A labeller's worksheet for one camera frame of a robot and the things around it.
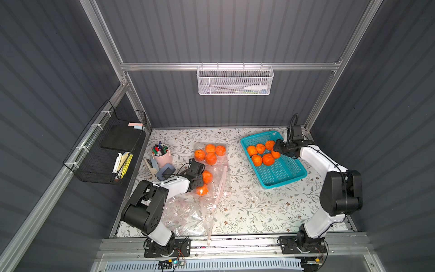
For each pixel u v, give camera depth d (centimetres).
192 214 82
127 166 69
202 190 85
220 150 101
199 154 99
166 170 96
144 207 46
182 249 73
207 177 90
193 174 74
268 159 97
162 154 93
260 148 102
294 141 71
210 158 98
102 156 73
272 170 99
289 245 74
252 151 101
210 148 102
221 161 102
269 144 105
